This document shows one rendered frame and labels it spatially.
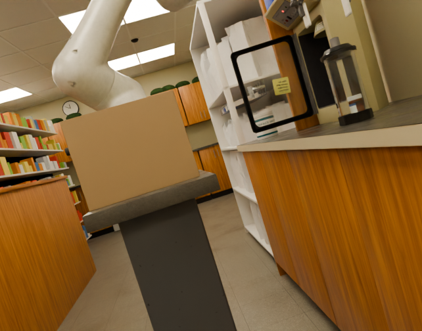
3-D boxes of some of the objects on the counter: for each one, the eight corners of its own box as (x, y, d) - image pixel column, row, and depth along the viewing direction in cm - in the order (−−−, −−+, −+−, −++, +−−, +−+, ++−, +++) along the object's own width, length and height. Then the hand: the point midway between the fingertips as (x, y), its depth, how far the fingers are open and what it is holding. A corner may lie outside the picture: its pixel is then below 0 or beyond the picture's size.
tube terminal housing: (366, 110, 171) (323, -46, 166) (411, 99, 138) (359, -95, 133) (319, 124, 168) (274, -33, 163) (353, 117, 136) (299, -79, 131)
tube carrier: (362, 115, 116) (344, 52, 114) (381, 111, 105) (362, 41, 104) (332, 124, 115) (314, 61, 113) (348, 121, 104) (328, 51, 103)
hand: (328, 17), depth 108 cm, fingers open, 13 cm apart
